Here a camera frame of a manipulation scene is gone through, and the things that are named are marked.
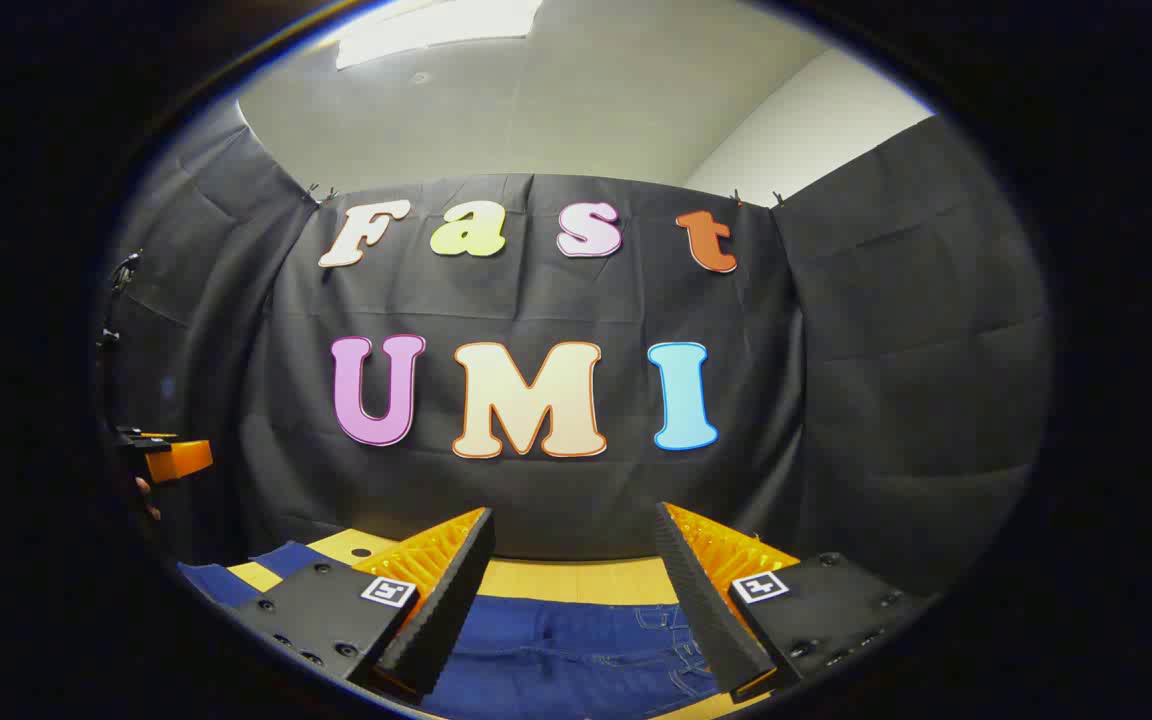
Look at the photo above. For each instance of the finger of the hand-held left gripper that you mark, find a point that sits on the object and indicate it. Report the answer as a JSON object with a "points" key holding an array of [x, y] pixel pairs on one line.
{"points": [[181, 460], [141, 440]]}

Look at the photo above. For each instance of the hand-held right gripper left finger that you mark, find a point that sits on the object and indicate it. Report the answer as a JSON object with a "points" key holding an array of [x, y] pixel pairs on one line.
{"points": [[446, 610]]}

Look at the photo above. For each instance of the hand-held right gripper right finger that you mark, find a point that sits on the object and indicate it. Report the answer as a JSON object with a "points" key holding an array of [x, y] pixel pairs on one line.
{"points": [[706, 610]]}

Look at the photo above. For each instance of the blue denim jeans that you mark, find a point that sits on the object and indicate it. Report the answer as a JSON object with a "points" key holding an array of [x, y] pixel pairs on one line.
{"points": [[556, 650]]}

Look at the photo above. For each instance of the black backdrop cloth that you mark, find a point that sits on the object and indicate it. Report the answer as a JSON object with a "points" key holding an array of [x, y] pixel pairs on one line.
{"points": [[536, 300]]}

